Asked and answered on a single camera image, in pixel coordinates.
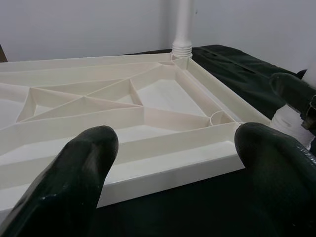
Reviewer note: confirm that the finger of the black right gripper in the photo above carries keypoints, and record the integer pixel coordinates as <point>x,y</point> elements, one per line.
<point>293,91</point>

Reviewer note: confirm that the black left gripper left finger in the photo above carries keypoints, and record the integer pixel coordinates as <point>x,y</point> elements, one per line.
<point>64,187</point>

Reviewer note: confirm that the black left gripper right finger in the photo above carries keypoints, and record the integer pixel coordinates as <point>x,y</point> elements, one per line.
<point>284,185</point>

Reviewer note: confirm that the black table cloth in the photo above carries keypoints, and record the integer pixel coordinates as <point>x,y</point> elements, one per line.
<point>197,217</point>

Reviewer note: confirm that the white plastic table top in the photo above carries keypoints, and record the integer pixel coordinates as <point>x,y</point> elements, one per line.
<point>123,123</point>

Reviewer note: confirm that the white plastic table leg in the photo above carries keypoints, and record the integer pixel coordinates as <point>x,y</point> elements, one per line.
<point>288,123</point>
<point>183,29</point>

